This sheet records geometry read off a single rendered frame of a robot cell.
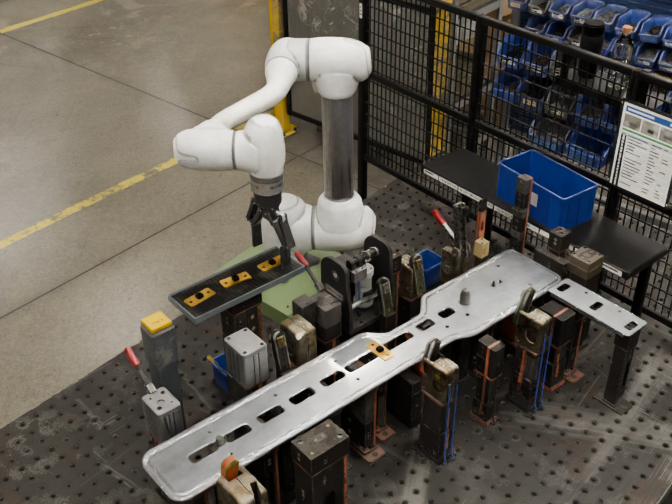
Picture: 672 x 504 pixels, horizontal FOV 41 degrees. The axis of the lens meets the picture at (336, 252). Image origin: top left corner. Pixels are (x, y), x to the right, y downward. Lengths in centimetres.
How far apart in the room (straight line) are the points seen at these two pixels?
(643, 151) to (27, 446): 205
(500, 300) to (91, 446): 127
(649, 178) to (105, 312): 258
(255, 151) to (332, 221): 78
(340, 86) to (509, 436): 117
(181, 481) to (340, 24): 349
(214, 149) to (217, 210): 273
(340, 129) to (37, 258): 239
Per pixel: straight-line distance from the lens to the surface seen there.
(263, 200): 238
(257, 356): 234
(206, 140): 232
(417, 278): 269
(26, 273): 476
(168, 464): 223
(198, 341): 302
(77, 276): 466
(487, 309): 265
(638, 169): 297
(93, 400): 288
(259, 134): 228
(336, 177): 296
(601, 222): 307
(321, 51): 277
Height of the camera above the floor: 262
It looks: 34 degrees down
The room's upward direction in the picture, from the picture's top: 1 degrees counter-clockwise
